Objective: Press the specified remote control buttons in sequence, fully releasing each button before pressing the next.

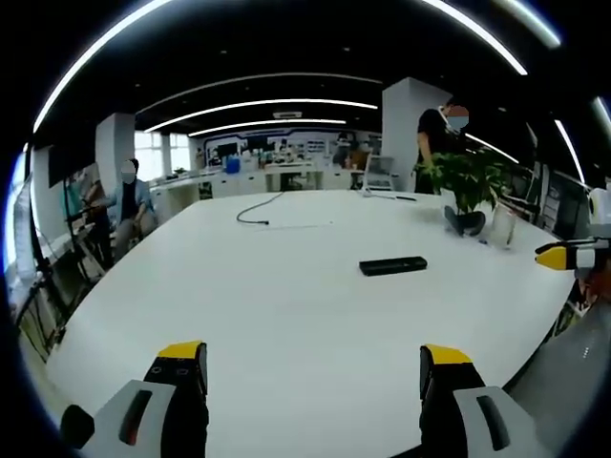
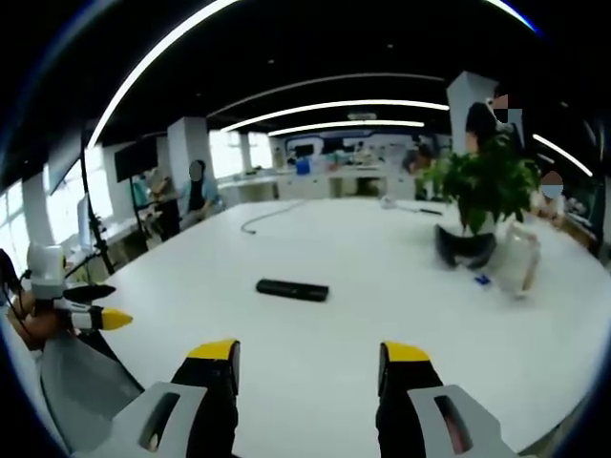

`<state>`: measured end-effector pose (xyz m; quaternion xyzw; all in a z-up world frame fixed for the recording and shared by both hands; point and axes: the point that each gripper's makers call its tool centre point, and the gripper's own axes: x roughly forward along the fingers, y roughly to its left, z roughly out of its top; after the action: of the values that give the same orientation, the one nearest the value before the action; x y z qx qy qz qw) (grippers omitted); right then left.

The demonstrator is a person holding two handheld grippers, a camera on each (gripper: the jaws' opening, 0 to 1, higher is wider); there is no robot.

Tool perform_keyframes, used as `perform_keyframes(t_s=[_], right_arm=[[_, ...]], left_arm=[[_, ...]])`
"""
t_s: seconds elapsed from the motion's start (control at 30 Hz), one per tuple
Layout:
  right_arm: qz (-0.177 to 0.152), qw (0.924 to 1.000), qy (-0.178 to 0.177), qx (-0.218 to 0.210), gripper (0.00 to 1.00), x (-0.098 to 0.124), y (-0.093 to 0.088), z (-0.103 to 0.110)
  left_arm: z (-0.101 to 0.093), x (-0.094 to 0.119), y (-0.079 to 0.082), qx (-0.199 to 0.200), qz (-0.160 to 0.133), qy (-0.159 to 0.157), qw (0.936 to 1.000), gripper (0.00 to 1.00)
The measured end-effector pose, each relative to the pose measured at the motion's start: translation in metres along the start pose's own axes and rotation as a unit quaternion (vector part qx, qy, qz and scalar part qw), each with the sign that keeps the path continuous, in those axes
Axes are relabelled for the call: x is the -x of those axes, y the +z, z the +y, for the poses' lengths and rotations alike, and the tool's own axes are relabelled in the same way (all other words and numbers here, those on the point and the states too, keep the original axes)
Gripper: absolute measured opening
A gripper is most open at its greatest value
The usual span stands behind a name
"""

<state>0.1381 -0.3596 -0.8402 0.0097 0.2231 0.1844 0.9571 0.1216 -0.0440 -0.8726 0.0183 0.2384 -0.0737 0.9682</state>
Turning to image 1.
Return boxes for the black tripod stand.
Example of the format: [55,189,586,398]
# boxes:
[26,147,73,349]

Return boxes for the grey chair back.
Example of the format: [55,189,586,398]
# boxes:
[505,300,611,458]

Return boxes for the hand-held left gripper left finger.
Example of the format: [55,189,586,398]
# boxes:
[77,340,211,458]

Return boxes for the clear glass jar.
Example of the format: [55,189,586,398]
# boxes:
[491,204,518,251]

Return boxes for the black remote control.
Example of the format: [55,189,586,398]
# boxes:
[358,256,430,278]

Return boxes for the green potted plant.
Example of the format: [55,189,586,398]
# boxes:
[413,151,512,238]

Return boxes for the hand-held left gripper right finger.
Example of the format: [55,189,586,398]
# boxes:
[418,343,550,458]

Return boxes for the black cable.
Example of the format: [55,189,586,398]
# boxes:
[236,191,284,226]

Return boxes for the white counter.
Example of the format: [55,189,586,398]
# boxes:
[148,159,354,217]

